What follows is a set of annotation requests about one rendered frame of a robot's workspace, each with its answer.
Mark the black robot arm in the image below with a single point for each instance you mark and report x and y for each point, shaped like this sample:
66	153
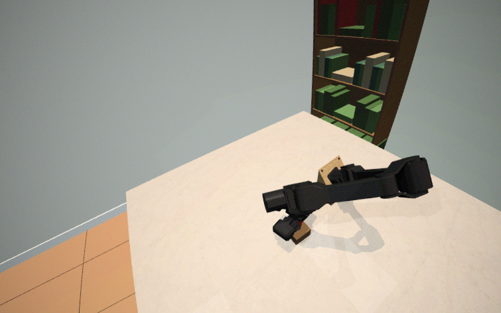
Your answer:
406	178

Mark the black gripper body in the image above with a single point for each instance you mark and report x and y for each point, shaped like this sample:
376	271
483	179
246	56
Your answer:
286	229

